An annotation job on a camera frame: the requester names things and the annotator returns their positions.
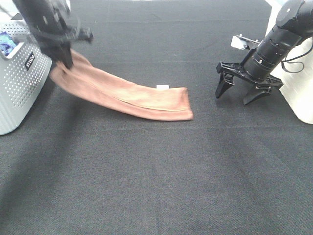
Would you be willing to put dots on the blue towel in basket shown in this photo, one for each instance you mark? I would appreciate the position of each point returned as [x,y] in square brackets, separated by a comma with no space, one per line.
[6,43]

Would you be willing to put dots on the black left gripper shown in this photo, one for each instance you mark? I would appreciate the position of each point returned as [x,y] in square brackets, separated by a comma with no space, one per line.
[58,45]

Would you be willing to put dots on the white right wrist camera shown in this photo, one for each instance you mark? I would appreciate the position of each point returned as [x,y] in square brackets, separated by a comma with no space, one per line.
[242,43]

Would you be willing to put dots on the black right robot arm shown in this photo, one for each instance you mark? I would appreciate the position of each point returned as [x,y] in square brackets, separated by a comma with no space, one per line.
[293,25]

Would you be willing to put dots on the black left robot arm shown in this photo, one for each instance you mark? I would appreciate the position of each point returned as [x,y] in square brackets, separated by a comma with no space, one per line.
[46,20]

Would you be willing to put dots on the brown microfibre towel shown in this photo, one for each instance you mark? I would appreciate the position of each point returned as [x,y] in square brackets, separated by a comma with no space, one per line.
[100,87]

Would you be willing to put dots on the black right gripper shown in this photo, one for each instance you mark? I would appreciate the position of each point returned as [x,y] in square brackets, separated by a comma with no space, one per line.
[260,89]

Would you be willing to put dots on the white bin at right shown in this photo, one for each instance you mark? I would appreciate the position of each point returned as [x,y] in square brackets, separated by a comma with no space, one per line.
[298,87]

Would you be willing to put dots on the grey perforated laundry basket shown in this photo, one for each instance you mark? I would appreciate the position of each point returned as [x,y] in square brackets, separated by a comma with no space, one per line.
[23,73]

